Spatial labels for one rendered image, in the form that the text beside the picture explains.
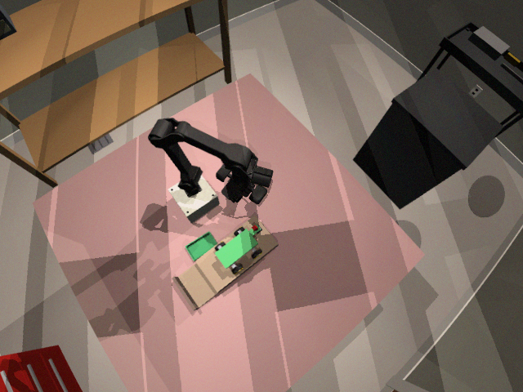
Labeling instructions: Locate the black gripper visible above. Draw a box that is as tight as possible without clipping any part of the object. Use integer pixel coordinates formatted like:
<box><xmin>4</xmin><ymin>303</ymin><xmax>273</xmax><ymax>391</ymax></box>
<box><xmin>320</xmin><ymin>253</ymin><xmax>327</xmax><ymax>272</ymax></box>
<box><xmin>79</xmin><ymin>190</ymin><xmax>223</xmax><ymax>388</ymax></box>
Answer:
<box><xmin>216</xmin><ymin>164</ymin><xmax>267</xmax><ymax>204</ymax></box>

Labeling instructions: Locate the tan wooden ramp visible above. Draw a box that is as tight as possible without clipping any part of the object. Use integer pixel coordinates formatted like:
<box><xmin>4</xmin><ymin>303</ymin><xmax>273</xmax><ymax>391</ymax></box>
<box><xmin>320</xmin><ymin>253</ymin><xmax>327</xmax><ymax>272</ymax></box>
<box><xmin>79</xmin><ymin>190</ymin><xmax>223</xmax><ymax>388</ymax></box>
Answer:
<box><xmin>172</xmin><ymin>216</ymin><xmax>279</xmax><ymax>311</ymax></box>

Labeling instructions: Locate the small green-topped trolley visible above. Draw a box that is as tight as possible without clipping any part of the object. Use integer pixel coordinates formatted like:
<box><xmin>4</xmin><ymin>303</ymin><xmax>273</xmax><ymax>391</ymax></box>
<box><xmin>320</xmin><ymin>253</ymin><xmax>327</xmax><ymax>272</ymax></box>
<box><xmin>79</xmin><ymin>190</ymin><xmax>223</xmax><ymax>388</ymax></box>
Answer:
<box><xmin>215</xmin><ymin>225</ymin><xmax>262</xmax><ymax>275</ymax></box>

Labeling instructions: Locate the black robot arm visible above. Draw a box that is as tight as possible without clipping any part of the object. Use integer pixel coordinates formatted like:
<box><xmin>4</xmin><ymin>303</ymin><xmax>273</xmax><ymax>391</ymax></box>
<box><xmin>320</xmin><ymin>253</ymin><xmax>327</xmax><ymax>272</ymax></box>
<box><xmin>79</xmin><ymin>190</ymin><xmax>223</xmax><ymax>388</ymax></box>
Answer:
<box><xmin>148</xmin><ymin>118</ymin><xmax>274</xmax><ymax>203</ymax></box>

